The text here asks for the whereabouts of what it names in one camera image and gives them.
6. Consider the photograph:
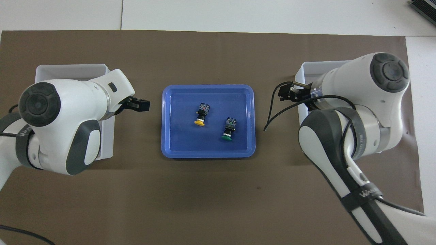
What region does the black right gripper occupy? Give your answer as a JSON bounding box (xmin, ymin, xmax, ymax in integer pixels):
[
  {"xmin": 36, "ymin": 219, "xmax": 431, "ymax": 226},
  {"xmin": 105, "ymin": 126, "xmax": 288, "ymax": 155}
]
[{"xmin": 278, "ymin": 82, "xmax": 312, "ymax": 110}]

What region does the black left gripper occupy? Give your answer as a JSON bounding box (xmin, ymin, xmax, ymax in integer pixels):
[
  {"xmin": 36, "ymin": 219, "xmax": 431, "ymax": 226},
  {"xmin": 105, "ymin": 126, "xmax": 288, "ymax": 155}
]
[{"xmin": 117, "ymin": 97, "xmax": 151, "ymax": 115}]

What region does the yellow push button switch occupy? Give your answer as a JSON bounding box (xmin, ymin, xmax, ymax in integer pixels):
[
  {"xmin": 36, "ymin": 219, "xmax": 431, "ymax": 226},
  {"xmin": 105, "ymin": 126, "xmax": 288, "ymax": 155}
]
[{"xmin": 194, "ymin": 103, "xmax": 210, "ymax": 127}]

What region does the green push button switch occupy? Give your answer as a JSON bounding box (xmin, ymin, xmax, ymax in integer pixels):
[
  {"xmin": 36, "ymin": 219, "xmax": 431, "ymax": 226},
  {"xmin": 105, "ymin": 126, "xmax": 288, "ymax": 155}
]
[{"xmin": 221, "ymin": 117, "xmax": 237, "ymax": 141}]

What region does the translucent white plastic box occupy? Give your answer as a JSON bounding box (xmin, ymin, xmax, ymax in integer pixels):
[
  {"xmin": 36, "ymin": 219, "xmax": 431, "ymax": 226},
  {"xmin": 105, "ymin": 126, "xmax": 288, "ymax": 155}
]
[
  {"xmin": 35, "ymin": 64, "xmax": 114, "ymax": 160},
  {"xmin": 295, "ymin": 61, "xmax": 353, "ymax": 131}
]

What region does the blue plastic tray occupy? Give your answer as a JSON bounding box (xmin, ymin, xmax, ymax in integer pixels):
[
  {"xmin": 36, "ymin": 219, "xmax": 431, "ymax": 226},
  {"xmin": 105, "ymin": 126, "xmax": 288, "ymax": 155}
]
[{"xmin": 161, "ymin": 84, "xmax": 256, "ymax": 159}]

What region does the brown table mat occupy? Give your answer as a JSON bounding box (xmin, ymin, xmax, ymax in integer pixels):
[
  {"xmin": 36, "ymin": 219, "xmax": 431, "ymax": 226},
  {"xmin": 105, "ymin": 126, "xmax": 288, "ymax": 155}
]
[{"xmin": 0, "ymin": 30, "xmax": 426, "ymax": 245}]

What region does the dark grey ribbed device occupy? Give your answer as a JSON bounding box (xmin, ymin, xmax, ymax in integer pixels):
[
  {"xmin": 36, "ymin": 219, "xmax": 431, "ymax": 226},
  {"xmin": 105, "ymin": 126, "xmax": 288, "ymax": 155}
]
[{"xmin": 410, "ymin": 0, "xmax": 436, "ymax": 17}]

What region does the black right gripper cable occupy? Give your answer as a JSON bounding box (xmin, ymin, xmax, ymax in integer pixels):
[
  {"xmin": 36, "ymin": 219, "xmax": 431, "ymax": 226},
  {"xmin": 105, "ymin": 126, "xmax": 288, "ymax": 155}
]
[{"xmin": 263, "ymin": 81, "xmax": 358, "ymax": 157}]

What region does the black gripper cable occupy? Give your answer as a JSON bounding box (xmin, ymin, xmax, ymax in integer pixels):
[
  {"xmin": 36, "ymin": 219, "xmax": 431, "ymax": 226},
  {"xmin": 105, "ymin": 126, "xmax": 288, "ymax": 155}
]
[
  {"xmin": 263, "ymin": 81, "xmax": 358, "ymax": 157},
  {"xmin": 0, "ymin": 105, "xmax": 55, "ymax": 245}
]

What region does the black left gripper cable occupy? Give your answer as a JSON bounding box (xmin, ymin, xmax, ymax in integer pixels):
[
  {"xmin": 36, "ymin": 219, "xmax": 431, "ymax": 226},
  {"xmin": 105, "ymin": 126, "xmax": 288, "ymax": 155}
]
[{"xmin": 0, "ymin": 105, "xmax": 55, "ymax": 245}]

